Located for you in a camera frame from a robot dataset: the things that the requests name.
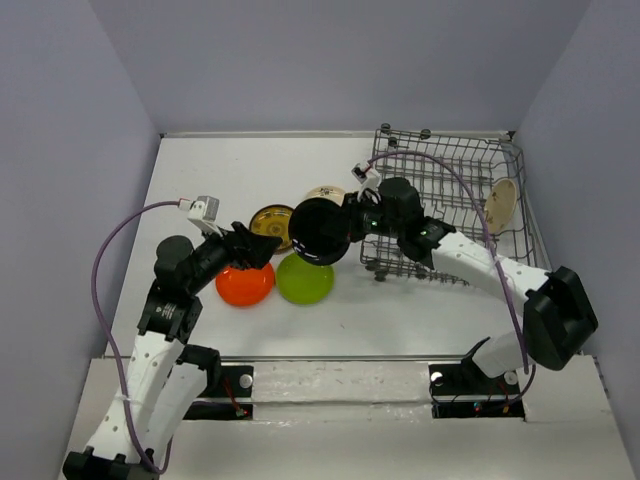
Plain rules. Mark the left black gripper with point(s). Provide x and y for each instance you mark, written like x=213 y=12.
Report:
x=247 y=250

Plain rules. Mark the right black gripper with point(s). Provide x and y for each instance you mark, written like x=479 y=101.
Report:
x=351 y=217

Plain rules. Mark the orange plate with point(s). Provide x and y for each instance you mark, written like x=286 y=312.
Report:
x=245 y=288

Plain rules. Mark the black plate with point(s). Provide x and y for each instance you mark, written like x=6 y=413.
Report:
x=318 y=230

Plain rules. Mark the cream floral plate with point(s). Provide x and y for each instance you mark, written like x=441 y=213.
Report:
x=500 y=205

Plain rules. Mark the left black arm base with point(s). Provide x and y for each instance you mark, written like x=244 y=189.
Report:
x=229 y=400

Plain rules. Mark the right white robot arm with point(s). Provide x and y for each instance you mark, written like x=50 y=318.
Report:
x=551 y=313

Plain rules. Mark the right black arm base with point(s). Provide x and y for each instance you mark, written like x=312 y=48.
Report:
x=462 y=391

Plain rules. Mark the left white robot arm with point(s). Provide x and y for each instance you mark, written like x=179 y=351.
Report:
x=165 y=373

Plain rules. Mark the cream plate with dark spot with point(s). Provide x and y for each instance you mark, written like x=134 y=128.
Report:
x=327 y=192

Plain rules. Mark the brown yellow patterned plate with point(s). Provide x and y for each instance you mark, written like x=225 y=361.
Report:
x=273 y=221

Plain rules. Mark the green plate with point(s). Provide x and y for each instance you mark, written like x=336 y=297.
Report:
x=302 y=283

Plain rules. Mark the white foam strip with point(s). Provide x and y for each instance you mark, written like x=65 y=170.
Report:
x=333 y=382

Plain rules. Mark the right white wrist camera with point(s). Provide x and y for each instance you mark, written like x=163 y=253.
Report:
x=368 y=177

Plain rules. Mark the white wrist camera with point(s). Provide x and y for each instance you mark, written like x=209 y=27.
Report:
x=368 y=177
x=201 y=212

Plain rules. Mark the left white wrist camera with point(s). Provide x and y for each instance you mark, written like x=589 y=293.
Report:
x=201 y=212

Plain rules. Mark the grey wire dish rack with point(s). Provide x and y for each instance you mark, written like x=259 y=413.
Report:
x=452 y=172

